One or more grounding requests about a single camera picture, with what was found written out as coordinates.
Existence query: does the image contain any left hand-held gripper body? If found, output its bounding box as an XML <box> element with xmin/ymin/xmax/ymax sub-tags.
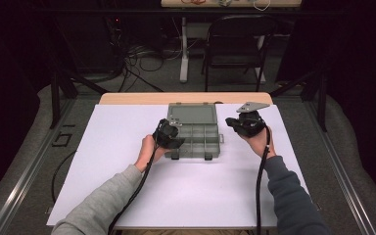
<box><xmin>153</xmin><ymin>117</ymin><xmax>183</xmax><ymax>149</ymax></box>

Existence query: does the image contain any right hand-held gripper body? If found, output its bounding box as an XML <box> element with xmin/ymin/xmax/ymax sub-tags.
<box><xmin>234</xmin><ymin>101</ymin><xmax>271</xmax><ymax>138</ymax></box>

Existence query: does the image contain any clear grey compartment organizer box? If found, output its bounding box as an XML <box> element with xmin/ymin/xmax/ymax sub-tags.
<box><xmin>164</xmin><ymin>102</ymin><xmax>225</xmax><ymax>162</ymax></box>

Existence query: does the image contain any person's right hand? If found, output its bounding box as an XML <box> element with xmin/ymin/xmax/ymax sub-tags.
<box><xmin>240</xmin><ymin>126</ymin><xmax>277</xmax><ymax>160</ymax></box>

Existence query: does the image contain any person's left hand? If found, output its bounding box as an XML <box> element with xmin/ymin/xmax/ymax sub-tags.
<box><xmin>134</xmin><ymin>134</ymin><xmax>169</xmax><ymax>173</ymax></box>

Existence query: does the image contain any wooden table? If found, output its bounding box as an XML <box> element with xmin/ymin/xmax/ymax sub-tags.
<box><xmin>98</xmin><ymin>91</ymin><xmax>274</xmax><ymax>106</ymax></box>

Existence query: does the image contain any black metal stand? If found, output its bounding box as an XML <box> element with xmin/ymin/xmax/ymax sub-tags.
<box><xmin>48</xmin><ymin>69</ymin><xmax>110</xmax><ymax>130</ymax></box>
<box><xmin>268</xmin><ymin>69</ymin><xmax>329</xmax><ymax>133</ymax></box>

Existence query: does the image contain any wooden desk with white legs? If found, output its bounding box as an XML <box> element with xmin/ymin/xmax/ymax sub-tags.
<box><xmin>161</xmin><ymin>0</ymin><xmax>305</xmax><ymax>84</ymax></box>

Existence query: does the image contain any black folding chair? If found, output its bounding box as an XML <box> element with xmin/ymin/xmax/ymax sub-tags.
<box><xmin>201</xmin><ymin>14</ymin><xmax>281</xmax><ymax>93</ymax></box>

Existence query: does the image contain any dark equipment cabinet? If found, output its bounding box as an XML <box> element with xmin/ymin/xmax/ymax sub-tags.
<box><xmin>54</xmin><ymin>13</ymin><xmax>126</xmax><ymax>75</ymax></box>

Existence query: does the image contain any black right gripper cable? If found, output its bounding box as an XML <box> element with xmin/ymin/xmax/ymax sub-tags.
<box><xmin>255</xmin><ymin>126</ymin><xmax>272</xmax><ymax>235</ymax></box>

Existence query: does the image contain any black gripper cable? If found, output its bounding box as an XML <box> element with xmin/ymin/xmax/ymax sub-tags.
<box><xmin>255</xmin><ymin>126</ymin><xmax>272</xmax><ymax>235</ymax></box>
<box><xmin>107</xmin><ymin>143</ymin><xmax>161</xmax><ymax>235</ymax></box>

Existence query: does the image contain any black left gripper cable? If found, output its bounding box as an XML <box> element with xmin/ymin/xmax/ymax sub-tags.
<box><xmin>107</xmin><ymin>143</ymin><xmax>161</xmax><ymax>235</ymax></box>

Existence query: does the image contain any bundle of floor cables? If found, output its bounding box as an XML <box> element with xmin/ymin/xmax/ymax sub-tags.
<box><xmin>116</xmin><ymin>40</ymin><xmax>185</xmax><ymax>93</ymax></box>

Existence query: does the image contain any aluminium floor rail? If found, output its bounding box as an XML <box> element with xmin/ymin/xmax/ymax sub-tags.
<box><xmin>303</xmin><ymin>100</ymin><xmax>376</xmax><ymax>235</ymax></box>
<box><xmin>0</xmin><ymin>97</ymin><xmax>76</xmax><ymax>235</ymax></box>

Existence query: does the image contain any black cable on floor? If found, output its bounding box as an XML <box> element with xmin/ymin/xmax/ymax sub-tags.
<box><xmin>51</xmin><ymin>150</ymin><xmax>78</xmax><ymax>206</ymax></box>

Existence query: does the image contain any white cable on desk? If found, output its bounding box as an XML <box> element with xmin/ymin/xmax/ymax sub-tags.
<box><xmin>252</xmin><ymin>0</ymin><xmax>271</xmax><ymax>12</ymax></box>

